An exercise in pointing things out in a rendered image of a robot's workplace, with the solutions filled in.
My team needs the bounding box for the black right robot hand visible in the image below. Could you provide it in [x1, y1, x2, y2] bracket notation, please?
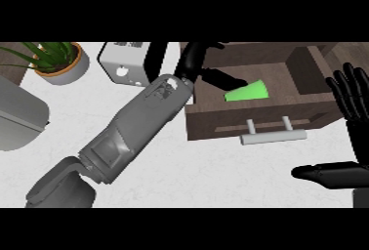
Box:
[290, 62, 369, 190]

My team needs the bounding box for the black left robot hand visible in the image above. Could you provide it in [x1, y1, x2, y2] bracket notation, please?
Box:
[172, 42, 249, 92]

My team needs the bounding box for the green cup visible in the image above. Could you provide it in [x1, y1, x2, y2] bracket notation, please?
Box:
[222, 79, 273, 103]

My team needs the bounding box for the brown wooden drawer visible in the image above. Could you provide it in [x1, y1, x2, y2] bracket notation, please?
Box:
[190, 62, 338, 114]
[184, 100, 345, 142]

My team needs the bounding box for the brown wooden drawer front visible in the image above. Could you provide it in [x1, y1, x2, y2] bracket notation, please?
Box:
[184, 100, 345, 142]

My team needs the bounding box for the white toaster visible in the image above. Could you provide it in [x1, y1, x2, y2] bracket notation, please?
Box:
[96, 42, 169, 88]

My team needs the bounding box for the brown wooden cabinet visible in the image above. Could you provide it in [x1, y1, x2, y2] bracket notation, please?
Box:
[178, 42, 369, 130]

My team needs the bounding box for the grey and orange plant pot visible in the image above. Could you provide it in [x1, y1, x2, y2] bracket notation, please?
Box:
[31, 42, 93, 87]

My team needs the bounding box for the green leafy plant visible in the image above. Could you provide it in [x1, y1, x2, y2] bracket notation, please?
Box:
[0, 42, 81, 74]

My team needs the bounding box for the brown wooden panel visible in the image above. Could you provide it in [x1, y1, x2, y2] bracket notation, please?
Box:
[0, 42, 39, 87]

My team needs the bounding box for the grey rounded appliance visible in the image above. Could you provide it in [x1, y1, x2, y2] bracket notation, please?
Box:
[0, 74, 51, 152]

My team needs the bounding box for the pale grey drawer handle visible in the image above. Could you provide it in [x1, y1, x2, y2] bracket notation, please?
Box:
[239, 115, 310, 146]

